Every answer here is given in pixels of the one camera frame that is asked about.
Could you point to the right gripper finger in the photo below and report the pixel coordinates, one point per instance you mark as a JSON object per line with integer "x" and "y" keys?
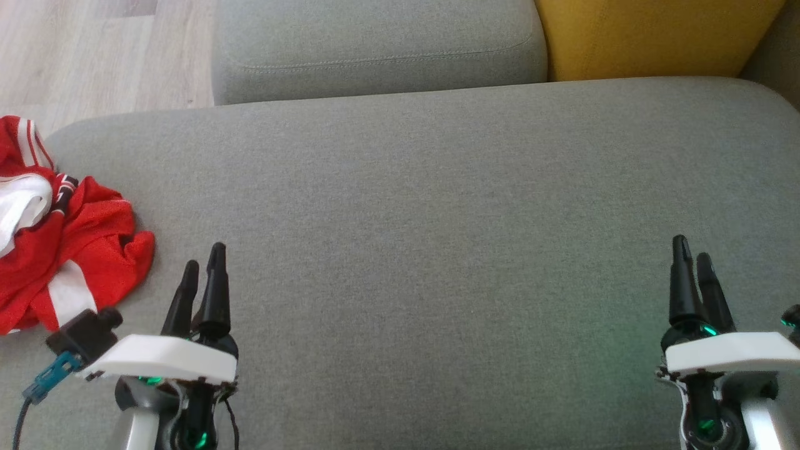
{"x": 682, "y": 294}
{"x": 715, "y": 300}

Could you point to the red and white jersey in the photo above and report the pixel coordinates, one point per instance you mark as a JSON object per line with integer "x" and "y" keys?
{"x": 94, "y": 237}

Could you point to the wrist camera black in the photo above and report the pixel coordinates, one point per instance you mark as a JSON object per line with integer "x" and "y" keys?
{"x": 81, "y": 337}
{"x": 792, "y": 331}

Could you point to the large grey sofa seat cushion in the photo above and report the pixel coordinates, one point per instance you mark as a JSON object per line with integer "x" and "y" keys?
{"x": 437, "y": 250}

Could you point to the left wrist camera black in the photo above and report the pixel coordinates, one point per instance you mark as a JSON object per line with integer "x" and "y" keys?
{"x": 81, "y": 337}

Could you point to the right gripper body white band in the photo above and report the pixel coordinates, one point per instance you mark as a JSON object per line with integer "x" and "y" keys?
{"x": 731, "y": 353}

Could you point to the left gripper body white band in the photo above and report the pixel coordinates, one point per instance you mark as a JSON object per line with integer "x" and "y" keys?
{"x": 169, "y": 359}

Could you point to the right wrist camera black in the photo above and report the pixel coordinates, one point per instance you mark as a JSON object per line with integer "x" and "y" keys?
{"x": 792, "y": 331}

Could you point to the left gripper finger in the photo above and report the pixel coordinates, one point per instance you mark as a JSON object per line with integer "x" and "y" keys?
{"x": 181, "y": 306}
{"x": 215, "y": 300}

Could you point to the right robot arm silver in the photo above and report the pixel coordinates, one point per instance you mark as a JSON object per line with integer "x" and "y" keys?
{"x": 765, "y": 431}

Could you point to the yellow sofa backrest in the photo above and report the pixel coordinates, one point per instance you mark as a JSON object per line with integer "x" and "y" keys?
{"x": 644, "y": 37}

